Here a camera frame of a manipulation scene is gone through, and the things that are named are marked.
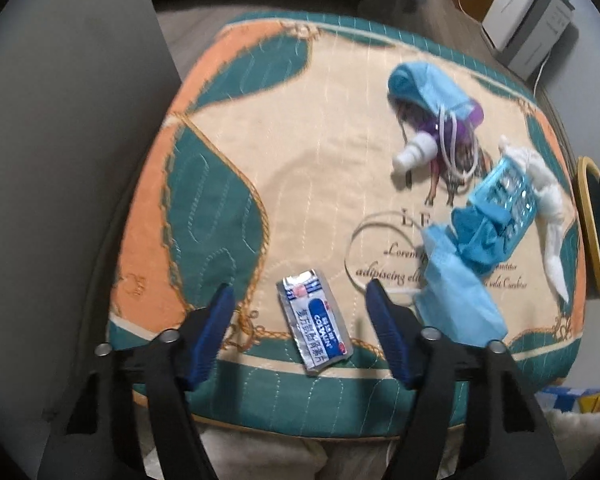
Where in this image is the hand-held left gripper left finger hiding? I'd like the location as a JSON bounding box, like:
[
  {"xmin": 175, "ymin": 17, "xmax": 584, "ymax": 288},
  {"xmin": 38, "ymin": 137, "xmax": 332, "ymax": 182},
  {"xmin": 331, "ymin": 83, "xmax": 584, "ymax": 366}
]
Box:
[{"xmin": 36, "ymin": 282, "xmax": 237, "ymax": 480}]

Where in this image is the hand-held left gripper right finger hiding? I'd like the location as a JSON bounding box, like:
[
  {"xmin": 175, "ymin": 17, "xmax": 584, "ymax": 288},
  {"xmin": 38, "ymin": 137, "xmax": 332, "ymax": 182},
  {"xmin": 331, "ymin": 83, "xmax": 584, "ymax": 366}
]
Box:
[{"xmin": 366, "ymin": 279, "xmax": 569, "ymax": 480}]

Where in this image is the white tissue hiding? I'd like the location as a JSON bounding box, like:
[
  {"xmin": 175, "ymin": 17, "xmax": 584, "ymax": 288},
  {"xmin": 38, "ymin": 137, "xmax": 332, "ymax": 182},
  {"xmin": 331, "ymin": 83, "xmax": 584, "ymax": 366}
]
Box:
[{"xmin": 497, "ymin": 135, "xmax": 574, "ymax": 304}]

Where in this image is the blue face mask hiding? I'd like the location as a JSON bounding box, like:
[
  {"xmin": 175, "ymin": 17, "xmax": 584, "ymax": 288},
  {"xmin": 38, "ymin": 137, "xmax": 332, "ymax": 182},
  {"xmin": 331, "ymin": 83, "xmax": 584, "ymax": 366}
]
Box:
[
  {"xmin": 347, "ymin": 210, "xmax": 509, "ymax": 348},
  {"xmin": 387, "ymin": 60, "xmax": 483, "ymax": 181}
]

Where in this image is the silver blue medicine sachet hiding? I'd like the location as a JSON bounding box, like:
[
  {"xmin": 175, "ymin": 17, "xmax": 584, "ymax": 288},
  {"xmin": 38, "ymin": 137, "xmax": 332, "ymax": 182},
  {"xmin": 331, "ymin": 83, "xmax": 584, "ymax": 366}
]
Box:
[{"xmin": 276, "ymin": 267, "xmax": 353, "ymax": 376}]

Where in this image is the blue blister pack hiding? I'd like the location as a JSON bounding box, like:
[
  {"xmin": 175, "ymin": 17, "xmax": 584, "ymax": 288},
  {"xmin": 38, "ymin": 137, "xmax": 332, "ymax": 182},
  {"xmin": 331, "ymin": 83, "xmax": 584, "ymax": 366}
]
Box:
[{"xmin": 467, "ymin": 155, "xmax": 539, "ymax": 254}]

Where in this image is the blue glove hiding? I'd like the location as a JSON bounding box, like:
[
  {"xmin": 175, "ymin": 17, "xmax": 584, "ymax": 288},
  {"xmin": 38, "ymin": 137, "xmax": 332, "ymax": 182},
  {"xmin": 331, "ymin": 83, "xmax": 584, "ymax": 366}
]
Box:
[{"xmin": 450, "ymin": 205, "xmax": 514, "ymax": 276}]

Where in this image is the purple white small bottle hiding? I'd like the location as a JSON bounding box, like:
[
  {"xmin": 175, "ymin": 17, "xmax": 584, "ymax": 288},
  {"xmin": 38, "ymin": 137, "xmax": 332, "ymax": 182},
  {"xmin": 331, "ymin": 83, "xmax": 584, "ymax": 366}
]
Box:
[{"xmin": 392, "ymin": 102, "xmax": 483, "ymax": 174}]

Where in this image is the white air purifier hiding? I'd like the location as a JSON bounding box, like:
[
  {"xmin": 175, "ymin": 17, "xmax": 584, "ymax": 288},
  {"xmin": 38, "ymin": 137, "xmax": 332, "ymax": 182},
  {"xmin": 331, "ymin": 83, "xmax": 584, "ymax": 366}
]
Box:
[{"xmin": 481, "ymin": 0, "xmax": 578, "ymax": 76}]

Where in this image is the blue yellow box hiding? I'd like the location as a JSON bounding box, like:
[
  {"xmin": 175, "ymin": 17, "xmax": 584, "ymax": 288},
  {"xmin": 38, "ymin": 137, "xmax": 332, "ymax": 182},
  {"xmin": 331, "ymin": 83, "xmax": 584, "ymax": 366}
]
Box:
[{"xmin": 542, "ymin": 387, "xmax": 600, "ymax": 414}]

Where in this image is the quilted teal orange mat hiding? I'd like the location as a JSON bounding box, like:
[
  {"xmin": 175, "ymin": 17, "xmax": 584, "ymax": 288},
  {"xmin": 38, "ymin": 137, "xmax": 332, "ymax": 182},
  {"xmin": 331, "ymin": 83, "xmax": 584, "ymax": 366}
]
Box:
[{"xmin": 105, "ymin": 10, "xmax": 588, "ymax": 438}]

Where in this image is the white power cable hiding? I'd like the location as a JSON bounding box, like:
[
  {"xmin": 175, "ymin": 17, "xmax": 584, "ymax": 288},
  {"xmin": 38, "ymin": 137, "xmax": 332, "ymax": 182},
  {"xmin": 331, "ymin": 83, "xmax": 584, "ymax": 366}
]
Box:
[{"xmin": 532, "ymin": 52, "xmax": 551, "ymax": 96}]

